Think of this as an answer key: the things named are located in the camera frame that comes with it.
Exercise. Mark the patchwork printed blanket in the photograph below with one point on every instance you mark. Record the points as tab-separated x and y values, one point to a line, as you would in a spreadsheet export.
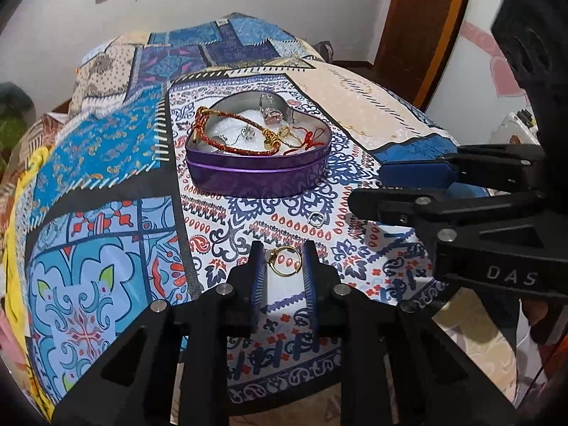
133	164

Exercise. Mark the dark green cushion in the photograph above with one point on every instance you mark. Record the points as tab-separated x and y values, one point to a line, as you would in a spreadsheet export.
15	97

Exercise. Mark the white heart-print sliding door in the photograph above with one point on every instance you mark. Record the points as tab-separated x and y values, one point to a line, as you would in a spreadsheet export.
479	75

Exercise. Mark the yellow cloth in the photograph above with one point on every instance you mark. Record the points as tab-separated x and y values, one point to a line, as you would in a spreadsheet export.
22	213

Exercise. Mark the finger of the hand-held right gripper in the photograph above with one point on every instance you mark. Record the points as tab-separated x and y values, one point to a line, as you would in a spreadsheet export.
412	173
399	204

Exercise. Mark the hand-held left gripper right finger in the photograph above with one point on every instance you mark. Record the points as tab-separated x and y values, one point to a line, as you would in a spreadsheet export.
310	279

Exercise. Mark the dark bag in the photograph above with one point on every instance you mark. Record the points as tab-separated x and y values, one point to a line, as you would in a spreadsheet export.
326	49

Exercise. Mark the white stickered suitcase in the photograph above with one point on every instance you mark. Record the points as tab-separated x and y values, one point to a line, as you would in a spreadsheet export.
517	129

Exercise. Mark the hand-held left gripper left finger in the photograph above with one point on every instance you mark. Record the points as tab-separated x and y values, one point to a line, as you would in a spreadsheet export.
257	284

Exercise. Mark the person's right hand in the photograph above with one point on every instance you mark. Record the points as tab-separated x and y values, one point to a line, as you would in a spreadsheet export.
537	317

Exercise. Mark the silver earring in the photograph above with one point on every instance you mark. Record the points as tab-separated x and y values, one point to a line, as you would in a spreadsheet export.
247	132

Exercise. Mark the purple heart-shaped tin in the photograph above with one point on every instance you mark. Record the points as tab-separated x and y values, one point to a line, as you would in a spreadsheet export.
257	177

